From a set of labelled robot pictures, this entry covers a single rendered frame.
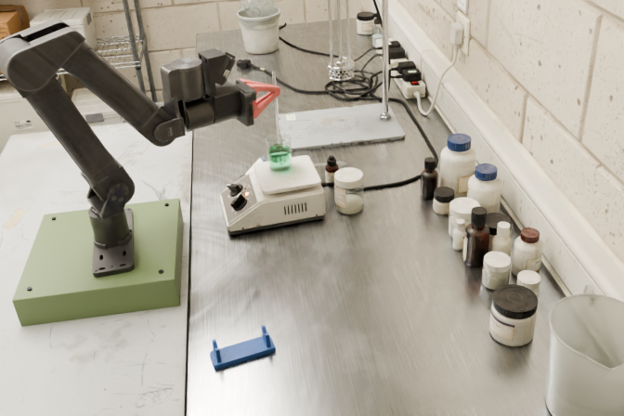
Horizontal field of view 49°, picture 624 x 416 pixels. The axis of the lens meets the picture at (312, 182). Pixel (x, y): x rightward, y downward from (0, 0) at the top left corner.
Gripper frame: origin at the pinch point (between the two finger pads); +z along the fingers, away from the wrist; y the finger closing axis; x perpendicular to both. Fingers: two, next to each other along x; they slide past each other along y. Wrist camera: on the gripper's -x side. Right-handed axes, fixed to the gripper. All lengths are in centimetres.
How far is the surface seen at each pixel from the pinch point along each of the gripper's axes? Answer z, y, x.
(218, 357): -33, -35, 24
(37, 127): -10, 220, 90
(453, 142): 28.4, -20.7, 11.8
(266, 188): -7.1, -6.3, 16.7
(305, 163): 4.4, -2.9, 16.4
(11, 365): -59, -15, 27
